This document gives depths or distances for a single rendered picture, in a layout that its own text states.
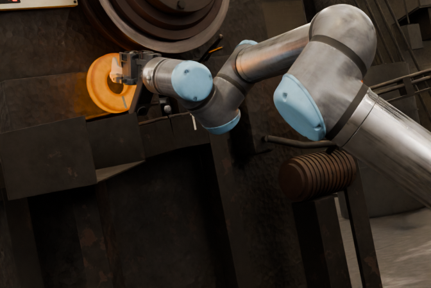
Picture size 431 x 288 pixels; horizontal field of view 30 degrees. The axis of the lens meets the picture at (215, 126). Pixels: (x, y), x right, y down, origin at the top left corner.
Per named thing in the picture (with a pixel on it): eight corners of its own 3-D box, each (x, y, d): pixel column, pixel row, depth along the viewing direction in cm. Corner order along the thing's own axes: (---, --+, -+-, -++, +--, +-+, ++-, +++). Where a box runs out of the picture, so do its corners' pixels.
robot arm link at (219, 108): (254, 105, 197) (225, 74, 190) (227, 142, 194) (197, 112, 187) (231, 99, 204) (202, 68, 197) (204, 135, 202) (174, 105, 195)
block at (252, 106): (233, 158, 242) (218, 80, 242) (253, 154, 247) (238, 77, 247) (256, 154, 233) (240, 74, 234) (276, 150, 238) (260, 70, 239)
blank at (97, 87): (79, 61, 210) (84, 58, 207) (128, 50, 219) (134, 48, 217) (95, 118, 210) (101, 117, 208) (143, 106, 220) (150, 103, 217)
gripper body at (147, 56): (142, 49, 208) (169, 53, 199) (143, 82, 210) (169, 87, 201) (116, 52, 204) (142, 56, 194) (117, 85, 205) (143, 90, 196)
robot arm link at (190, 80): (201, 112, 186) (175, 86, 181) (170, 105, 196) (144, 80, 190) (222, 80, 189) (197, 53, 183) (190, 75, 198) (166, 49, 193)
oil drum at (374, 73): (321, 221, 505) (294, 82, 507) (383, 203, 541) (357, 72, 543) (394, 217, 458) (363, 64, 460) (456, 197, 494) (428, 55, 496)
